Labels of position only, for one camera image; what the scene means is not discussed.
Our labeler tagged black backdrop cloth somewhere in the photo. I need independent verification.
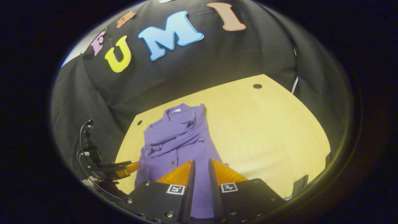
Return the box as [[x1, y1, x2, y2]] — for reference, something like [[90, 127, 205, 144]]
[[51, 0, 354, 187]]

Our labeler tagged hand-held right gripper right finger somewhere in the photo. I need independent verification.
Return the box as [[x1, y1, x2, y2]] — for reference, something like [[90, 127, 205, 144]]
[[207, 158, 285, 224]]

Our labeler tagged purple shirt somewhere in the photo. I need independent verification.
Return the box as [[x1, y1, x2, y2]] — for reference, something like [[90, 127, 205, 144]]
[[134, 103, 229, 219]]

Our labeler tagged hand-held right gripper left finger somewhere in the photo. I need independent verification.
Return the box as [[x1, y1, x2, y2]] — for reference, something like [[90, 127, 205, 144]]
[[126, 159, 197, 224]]

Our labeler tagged black table edge clamp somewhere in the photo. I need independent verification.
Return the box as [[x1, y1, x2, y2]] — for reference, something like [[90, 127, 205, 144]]
[[292, 174, 309, 196]]

